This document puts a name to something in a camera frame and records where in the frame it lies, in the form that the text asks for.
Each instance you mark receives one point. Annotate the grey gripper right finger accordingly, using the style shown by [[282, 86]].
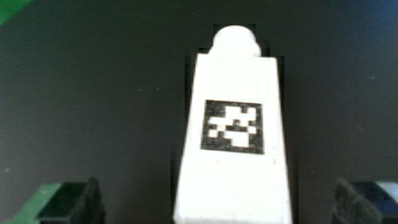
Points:
[[365, 202]]

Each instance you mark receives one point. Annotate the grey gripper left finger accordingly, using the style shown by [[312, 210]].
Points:
[[63, 204]]

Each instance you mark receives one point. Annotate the white table leg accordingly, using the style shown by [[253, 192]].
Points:
[[234, 188]]

